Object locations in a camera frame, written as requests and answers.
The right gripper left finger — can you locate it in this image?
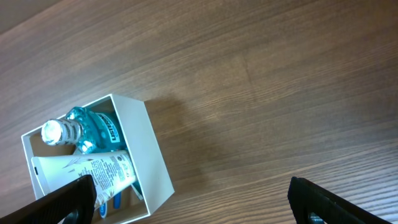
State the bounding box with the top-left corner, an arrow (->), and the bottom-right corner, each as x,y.
1,175 -> 96,223

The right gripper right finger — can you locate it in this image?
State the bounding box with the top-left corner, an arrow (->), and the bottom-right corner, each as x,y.
287,177 -> 387,224

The blue white toothbrush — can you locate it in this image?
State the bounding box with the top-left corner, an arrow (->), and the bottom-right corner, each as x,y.
99,192 -> 121,219

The white lotion tube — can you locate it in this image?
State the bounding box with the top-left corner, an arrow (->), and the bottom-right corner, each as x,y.
31,151 -> 137,209

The blue mouthwash bottle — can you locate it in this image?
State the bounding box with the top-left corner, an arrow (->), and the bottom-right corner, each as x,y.
41,107 -> 127,154

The white cardboard box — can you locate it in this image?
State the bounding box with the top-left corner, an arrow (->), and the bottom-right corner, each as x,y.
21,94 -> 174,223

